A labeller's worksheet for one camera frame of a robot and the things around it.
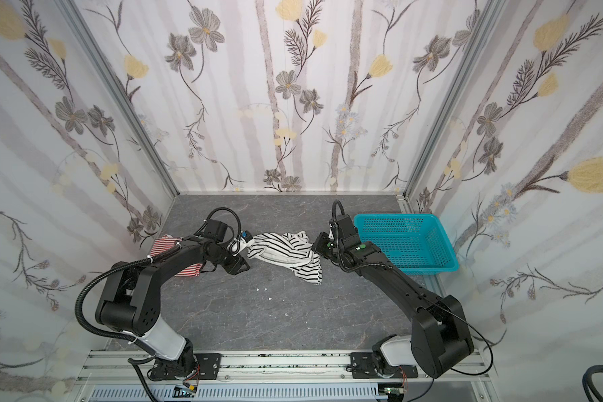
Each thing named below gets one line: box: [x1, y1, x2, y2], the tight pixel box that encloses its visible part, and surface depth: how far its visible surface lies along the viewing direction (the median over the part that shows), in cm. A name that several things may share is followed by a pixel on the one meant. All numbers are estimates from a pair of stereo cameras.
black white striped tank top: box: [247, 231, 323, 285], surface depth 97 cm
